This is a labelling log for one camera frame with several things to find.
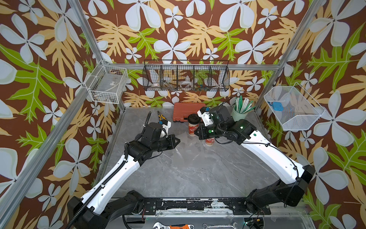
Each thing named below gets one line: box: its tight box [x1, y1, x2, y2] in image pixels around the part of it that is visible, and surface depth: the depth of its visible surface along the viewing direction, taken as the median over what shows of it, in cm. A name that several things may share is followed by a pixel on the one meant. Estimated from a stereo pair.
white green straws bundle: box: [234, 95, 256, 114], surface depth 102 cm
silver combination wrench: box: [202, 221, 238, 229], surface depth 70 cm
